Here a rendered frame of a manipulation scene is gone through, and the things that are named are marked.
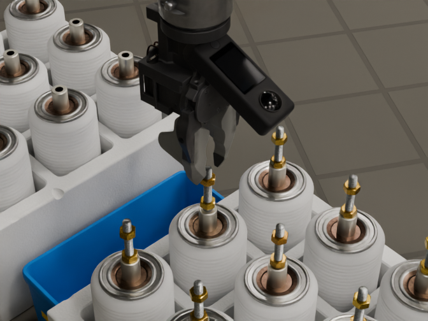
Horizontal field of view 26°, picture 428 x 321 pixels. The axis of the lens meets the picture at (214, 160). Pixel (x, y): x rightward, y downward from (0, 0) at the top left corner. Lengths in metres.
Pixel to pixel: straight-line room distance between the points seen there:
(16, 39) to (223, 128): 0.58
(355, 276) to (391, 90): 0.71
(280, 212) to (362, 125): 0.55
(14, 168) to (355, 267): 0.46
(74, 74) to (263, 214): 0.42
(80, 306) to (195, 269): 0.15
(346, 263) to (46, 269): 0.43
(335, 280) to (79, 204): 0.40
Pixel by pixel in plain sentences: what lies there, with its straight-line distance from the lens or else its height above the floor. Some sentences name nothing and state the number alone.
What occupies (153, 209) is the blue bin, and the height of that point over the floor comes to 0.08.
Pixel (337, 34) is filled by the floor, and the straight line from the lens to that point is 1.91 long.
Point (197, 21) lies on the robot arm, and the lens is 0.91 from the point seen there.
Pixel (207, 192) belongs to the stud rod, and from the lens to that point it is 1.08.
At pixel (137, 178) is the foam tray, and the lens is 1.38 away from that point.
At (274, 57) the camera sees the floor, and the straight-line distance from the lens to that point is 1.83.
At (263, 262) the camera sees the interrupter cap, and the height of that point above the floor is 0.25.
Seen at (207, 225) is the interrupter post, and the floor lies 0.26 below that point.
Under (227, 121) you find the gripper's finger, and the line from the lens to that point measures 1.03.
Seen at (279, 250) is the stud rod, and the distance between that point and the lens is 1.03.
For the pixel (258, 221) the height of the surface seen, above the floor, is 0.22.
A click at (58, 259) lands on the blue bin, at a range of 1.31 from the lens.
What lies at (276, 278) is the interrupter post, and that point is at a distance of 1.05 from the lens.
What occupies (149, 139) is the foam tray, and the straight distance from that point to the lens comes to 1.36.
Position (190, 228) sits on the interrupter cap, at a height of 0.25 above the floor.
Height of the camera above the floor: 1.06
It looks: 42 degrees down
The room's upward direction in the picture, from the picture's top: straight up
